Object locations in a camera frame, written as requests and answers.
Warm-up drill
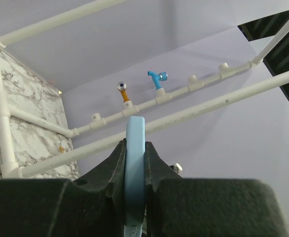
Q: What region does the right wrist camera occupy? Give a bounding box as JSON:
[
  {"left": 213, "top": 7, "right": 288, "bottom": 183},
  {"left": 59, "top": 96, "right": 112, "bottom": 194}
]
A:
[{"left": 172, "top": 163, "right": 183, "bottom": 174}]

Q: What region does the blue cased phone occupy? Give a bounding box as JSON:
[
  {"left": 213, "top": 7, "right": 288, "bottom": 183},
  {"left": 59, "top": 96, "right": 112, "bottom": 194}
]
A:
[{"left": 124, "top": 116, "right": 146, "bottom": 237}]

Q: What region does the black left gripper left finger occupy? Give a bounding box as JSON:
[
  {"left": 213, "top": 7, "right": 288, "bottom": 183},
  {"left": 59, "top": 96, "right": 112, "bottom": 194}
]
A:
[{"left": 0, "top": 140, "right": 126, "bottom": 237}]

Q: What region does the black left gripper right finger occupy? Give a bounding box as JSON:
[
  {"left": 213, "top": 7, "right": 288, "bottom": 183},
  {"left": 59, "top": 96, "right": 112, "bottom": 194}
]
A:
[{"left": 145, "top": 142, "right": 289, "bottom": 237}]

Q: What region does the white PVC pipe frame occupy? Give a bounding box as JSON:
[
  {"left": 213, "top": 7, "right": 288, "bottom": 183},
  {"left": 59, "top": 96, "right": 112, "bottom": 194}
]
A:
[{"left": 0, "top": 0, "right": 289, "bottom": 178}]

